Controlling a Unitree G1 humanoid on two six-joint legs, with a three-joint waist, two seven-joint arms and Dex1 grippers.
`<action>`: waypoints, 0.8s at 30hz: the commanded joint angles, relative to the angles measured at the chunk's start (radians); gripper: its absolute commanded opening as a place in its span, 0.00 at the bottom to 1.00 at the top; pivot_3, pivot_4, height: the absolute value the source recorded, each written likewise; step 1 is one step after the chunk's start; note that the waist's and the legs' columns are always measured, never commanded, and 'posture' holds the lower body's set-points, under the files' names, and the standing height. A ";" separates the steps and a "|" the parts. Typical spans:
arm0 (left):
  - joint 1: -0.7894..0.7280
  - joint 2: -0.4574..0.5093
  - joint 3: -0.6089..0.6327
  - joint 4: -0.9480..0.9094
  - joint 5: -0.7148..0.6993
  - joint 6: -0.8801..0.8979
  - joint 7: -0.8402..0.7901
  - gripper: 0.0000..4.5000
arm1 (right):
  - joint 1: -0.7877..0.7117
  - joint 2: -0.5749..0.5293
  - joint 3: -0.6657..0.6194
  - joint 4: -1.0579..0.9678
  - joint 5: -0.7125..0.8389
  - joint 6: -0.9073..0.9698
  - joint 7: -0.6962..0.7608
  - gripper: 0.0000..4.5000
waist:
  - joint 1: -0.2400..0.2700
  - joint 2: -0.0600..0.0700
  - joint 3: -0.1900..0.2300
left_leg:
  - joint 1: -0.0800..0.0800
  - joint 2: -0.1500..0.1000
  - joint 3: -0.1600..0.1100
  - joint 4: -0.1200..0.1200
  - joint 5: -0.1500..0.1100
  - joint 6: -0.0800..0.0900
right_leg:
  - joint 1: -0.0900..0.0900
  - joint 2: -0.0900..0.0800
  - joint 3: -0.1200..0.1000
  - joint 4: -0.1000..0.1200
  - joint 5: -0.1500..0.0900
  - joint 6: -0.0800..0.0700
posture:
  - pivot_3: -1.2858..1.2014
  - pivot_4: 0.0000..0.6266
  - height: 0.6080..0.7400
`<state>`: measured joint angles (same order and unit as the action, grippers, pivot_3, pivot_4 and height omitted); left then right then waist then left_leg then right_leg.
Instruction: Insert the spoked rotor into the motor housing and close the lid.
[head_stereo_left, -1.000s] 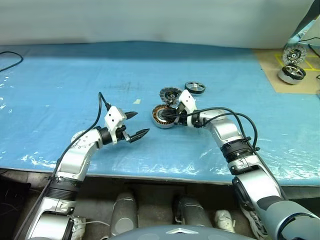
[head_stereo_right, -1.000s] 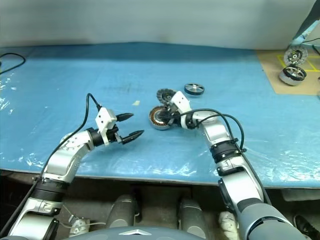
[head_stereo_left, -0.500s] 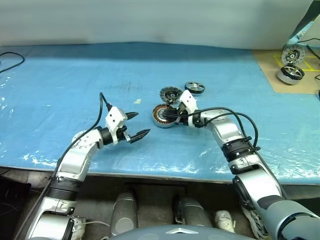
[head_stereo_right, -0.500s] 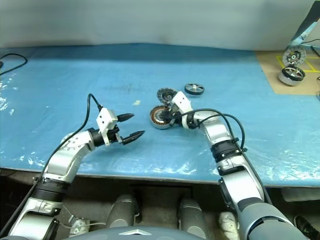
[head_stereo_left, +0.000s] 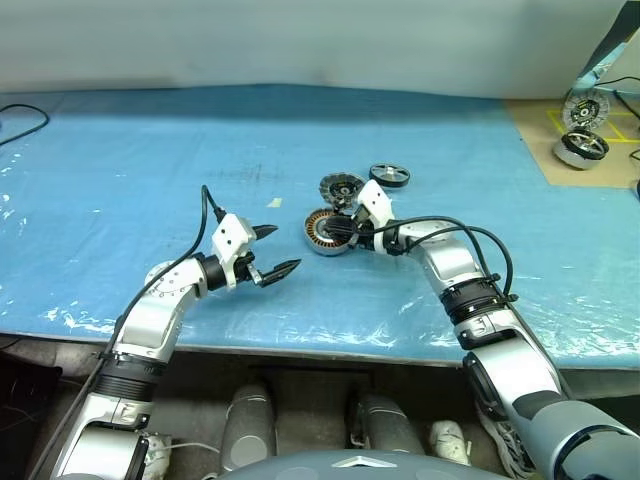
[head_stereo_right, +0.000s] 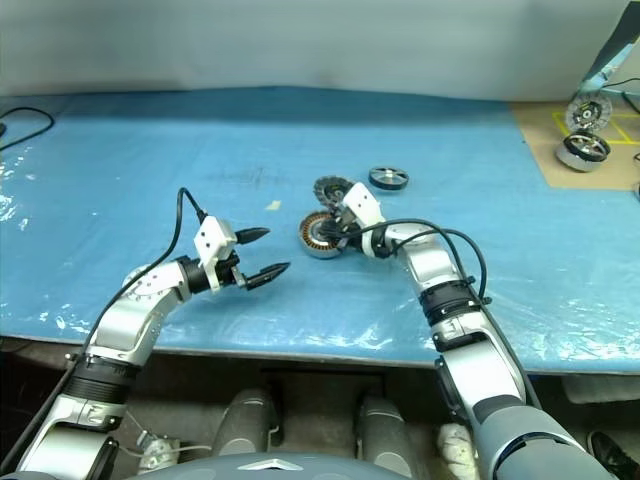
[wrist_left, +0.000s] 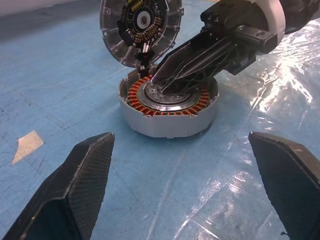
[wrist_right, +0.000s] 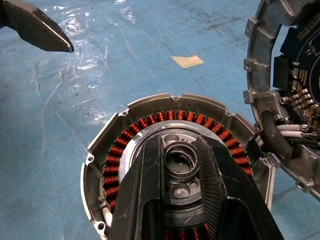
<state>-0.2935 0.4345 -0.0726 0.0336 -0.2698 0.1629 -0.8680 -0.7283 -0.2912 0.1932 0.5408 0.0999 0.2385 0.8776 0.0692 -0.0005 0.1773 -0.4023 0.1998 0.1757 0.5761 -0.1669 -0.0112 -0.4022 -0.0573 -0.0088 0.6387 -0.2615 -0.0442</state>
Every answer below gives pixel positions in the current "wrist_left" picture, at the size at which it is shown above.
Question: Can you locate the grey round motor housing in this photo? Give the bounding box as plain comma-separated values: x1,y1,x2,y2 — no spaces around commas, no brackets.
117,66,220,139

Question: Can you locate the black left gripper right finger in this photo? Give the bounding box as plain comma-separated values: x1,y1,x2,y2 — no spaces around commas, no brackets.
248,131,320,240

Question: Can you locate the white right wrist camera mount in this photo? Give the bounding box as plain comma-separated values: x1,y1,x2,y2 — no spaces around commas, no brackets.
251,0,286,55

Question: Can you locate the silver round motor lid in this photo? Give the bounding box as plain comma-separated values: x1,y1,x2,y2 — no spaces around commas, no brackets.
99,0,185,76

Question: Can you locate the silver spoked rotor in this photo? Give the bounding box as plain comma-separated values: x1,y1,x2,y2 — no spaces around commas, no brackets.
136,77,201,112

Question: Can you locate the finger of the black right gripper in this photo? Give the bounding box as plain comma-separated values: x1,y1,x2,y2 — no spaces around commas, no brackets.
161,48,228,96
150,31,236,85

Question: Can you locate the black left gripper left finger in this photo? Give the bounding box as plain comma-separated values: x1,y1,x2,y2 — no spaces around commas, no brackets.
0,131,116,240

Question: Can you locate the beige tape piece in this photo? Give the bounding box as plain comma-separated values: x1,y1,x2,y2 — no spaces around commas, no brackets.
11,129,45,166

